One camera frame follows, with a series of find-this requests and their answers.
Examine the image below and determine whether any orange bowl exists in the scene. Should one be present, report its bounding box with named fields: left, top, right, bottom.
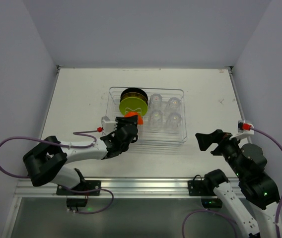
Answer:
left=124, top=112, right=143, bottom=125

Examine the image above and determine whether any lime green plate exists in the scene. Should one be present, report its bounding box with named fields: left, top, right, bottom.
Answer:
left=119, top=97, right=148, bottom=117

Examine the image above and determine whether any black plate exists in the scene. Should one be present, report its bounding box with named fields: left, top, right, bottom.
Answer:
left=120, top=87, right=148, bottom=100

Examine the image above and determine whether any yellow patterned plate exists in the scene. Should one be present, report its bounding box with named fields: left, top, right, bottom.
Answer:
left=120, top=92, right=148, bottom=103

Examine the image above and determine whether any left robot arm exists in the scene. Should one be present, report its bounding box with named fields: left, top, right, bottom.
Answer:
left=23, top=116, right=138, bottom=192

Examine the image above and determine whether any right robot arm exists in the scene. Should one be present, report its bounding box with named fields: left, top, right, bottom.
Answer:
left=195, top=123, right=282, bottom=238

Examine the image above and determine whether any clear glass front right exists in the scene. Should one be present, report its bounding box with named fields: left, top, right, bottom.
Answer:
left=165, top=112, right=182, bottom=131

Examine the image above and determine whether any clear glass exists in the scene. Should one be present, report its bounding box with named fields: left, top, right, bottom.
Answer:
left=165, top=97, right=181, bottom=113
left=149, top=93, right=162, bottom=110
left=165, top=112, right=182, bottom=131
left=148, top=110, right=163, bottom=131

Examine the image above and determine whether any clear glass front left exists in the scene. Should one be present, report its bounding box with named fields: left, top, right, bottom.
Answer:
left=148, top=110, right=163, bottom=131

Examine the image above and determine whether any clear glass back left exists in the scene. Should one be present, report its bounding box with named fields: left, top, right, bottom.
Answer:
left=149, top=93, right=162, bottom=110

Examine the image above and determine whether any clear glass back right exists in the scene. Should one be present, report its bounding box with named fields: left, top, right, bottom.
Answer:
left=165, top=97, right=181, bottom=113

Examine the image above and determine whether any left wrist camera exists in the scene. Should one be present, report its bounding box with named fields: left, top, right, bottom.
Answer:
left=101, top=116, right=117, bottom=135

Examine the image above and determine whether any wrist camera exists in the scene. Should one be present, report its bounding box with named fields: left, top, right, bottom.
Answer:
left=230, top=120, right=254, bottom=140
left=101, top=116, right=117, bottom=135

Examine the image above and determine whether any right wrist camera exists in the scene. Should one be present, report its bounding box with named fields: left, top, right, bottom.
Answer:
left=230, top=120, right=254, bottom=140

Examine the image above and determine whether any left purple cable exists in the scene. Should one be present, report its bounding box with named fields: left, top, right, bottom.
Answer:
left=0, top=126, right=114, bottom=215

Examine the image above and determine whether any white wire dish rack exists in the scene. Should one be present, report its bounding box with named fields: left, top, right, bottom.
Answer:
left=105, top=86, right=188, bottom=144

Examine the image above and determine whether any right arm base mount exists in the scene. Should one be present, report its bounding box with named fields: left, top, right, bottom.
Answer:
left=187, top=174, right=221, bottom=196

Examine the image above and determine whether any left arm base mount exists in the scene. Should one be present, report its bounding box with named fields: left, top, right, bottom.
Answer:
left=56, top=180, right=101, bottom=196

